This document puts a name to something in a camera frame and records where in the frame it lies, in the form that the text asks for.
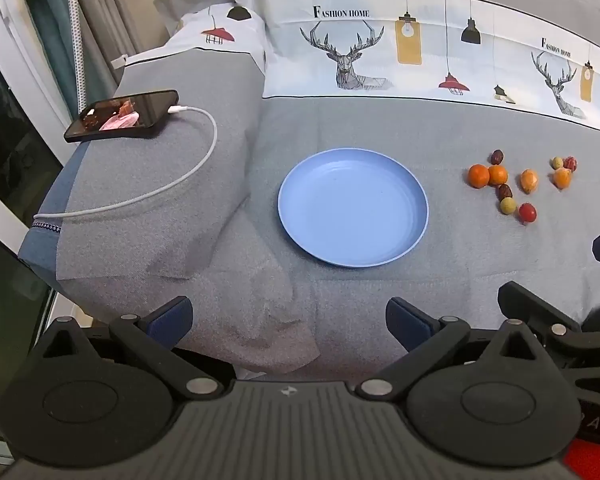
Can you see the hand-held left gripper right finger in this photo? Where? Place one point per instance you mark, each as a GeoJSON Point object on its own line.
{"type": "Point", "coordinates": [410, 325]}

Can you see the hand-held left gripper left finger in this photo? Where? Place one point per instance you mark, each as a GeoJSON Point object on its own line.
{"type": "Point", "coordinates": [172, 317]}

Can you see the oval orange loquat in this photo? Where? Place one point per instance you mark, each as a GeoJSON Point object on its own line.
{"type": "Point", "coordinates": [561, 177]}
{"type": "Point", "coordinates": [529, 180]}

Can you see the red cherry tomato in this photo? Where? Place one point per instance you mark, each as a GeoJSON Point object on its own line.
{"type": "Point", "coordinates": [527, 212]}

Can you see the red lychee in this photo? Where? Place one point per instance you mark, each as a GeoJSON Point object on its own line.
{"type": "Point", "coordinates": [571, 163]}

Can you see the dried red date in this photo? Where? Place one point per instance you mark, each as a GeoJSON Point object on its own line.
{"type": "Point", "coordinates": [504, 191]}
{"type": "Point", "coordinates": [496, 156]}

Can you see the blue plate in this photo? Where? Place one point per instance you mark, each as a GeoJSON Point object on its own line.
{"type": "Point", "coordinates": [352, 207]}

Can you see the small orange tangerine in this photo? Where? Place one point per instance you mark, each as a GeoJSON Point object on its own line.
{"type": "Point", "coordinates": [498, 175]}
{"type": "Point", "coordinates": [477, 176]}

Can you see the black smartphone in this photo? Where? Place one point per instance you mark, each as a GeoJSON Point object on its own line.
{"type": "Point", "coordinates": [122, 115]}

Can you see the printed deer bed sheet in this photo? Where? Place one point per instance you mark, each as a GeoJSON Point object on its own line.
{"type": "Point", "coordinates": [430, 60]}

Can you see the white dotted pole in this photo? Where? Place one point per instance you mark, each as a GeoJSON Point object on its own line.
{"type": "Point", "coordinates": [76, 35]}

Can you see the grey curtain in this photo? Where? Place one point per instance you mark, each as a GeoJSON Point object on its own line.
{"type": "Point", "coordinates": [115, 5]}

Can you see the white window frame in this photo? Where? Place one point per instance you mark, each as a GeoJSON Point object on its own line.
{"type": "Point", "coordinates": [10, 60]}

